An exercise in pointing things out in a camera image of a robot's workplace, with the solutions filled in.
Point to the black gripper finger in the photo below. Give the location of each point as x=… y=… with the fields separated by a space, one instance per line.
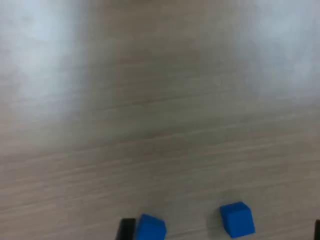
x=125 y=230
x=317 y=231

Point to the blue cube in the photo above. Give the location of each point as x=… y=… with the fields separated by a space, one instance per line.
x=237 y=221
x=150 y=228

